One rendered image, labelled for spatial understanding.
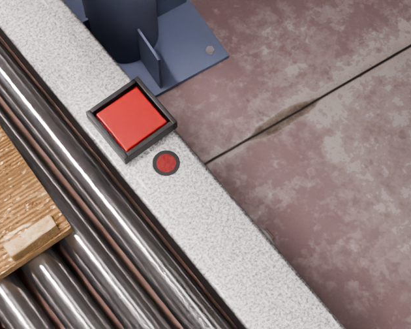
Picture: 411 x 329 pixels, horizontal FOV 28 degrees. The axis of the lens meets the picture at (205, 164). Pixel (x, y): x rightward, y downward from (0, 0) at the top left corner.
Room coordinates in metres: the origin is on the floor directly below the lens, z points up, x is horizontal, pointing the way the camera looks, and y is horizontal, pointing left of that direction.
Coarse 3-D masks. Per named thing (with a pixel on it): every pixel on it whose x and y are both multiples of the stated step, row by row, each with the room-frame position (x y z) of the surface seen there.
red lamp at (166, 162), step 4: (160, 156) 0.36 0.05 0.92; (164, 156) 0.36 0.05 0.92; (168, 156) 0.36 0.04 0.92; (172, 156) 0.36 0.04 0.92; (160, 160) 0.35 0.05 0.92; (164, 160) 0.35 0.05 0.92; (168, 160) 0.35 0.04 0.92; (172, 160) 0.35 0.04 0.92; (160, 164) 0.35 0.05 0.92; (164, 164) 0.35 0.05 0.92; (168, 164) 0.35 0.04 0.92; (172, 164) 0.35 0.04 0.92; (160, 168) 0.34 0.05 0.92; (164, 168) 0.34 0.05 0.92; (168, 168) 0.34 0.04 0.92; (172, 168) 0.34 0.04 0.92
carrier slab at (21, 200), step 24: (0, 144) 0.36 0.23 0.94; (0, 168) 0.33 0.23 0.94; (24, 168) 0.33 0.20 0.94; (0, 192) 0.30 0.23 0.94; (24, 192) 0.30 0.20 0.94; (0, 216) 0.27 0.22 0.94; (24, 216) 0.27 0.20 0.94; (0, 240) 0.25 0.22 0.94; (48, 240) 0.25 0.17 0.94; (0, 264) 0.22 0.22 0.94
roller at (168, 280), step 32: (0, 64) 0.47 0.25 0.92; (0, 96) 0.44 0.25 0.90; (32, 96) 0.43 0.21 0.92; (32, 128) 0.39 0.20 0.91; (64, 128) 0.39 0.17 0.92; (64, 160) 0.35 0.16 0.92; (96, 160) 0.36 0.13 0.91; (96, 192) 0.31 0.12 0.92; (128, 224) 0.27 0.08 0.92; (128, 256) 0.24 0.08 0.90; (160, 256) 0.24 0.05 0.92; (160, 288) 0.21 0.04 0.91; (192, 288) 0.21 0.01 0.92; (192, 320) 0.17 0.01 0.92; (224, 320) 0.17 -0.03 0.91
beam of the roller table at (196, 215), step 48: (0, 0) 0.56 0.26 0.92; (48, 0) 0.56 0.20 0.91; (48, 48) 0.50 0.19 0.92; (96, 48) 0.50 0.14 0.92; (96, 96) 0.43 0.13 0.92; (96, 144) 0.37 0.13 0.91; (144, 192) 0.31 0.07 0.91; (192, 192) 0.32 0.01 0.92; (192, 240) 0.26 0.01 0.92; (240, 240) 0.26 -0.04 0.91; (240, 288) 0.21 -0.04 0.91; (288, 288) 0.21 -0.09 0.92
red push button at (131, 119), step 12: (132, 96) 0.43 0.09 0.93; (144, 96) 0.43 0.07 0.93; (108, 108) 0.41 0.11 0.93; (120, 108) 0.41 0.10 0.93; (132, 108) 0.41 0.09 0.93; (144, 108) 0.41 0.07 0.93; (108, 120) 0.40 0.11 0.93; (120, 120) 0.40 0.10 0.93; (132, 120) 0.40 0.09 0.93; (144, 120) 0.40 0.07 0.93; (156, 120) 0.40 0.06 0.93; (120, 132) 0.38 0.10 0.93; (132, 132) 0.38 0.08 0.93; (144, 132) 0.38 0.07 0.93; (120, 144) 0.37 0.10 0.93; (132, 144) 0.37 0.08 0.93
